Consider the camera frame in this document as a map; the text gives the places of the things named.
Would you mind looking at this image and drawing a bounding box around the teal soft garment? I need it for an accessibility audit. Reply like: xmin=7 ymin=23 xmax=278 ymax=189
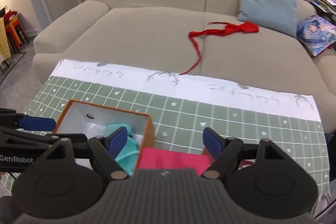
xmin=103 ymin=124 xmax=139 ymax=176

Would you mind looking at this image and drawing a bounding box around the maroon orange face mask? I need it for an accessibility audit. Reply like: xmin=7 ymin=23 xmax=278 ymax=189
xmin=202 ymin=148 xmax=255 ymax=169

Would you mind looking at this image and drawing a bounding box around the orange white storage box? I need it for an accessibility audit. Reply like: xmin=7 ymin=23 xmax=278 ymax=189
xmin=53 ymin=100 xmax=155 ymax=175

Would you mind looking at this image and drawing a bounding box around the pink box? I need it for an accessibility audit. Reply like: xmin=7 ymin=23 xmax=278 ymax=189
xmin=135 ymin=147 xmax=211 ymax=175

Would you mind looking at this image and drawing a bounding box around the green grid tablecloth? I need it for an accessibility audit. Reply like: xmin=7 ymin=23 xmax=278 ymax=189
xmin=0 ymin=58 xmax=331 ymax=195

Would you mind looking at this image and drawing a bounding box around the red stool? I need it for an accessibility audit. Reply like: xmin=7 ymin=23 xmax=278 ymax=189
xmin=3 ymin=11 xmax=30 ymax=53

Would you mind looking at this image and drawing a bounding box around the red ribbon cloth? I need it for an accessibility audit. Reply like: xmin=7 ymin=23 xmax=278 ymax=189
xmin=180 ymin=22 xmax=259 ymax=75

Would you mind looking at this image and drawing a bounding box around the beige fabric sofa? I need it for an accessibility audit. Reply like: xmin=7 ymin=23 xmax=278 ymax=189
xmin=33 ymin=0 xmax=335 ymax=134

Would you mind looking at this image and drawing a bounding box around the anime print cushion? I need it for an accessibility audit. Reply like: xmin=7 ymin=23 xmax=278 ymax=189
xmin=297 ymin=15 xmax=335 ymax=57

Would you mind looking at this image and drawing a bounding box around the light blue cushion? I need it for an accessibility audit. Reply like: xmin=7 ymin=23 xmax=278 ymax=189
xmin=238 ymin=0 xmax=297 ymax=38

